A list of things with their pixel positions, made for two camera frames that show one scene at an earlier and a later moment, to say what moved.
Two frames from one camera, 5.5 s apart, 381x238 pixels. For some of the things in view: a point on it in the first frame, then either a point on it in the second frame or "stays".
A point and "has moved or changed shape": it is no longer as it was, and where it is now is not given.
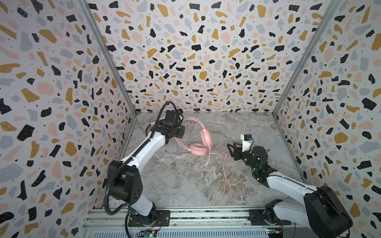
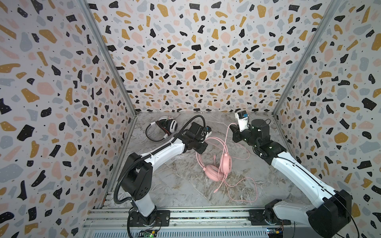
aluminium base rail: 111,223 stays
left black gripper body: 178,131 -> 199,146
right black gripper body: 239,151 -> 236,134
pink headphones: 198,149 has moved or changed shape
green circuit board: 147,233 stays
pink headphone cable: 208,155 -> 222,167
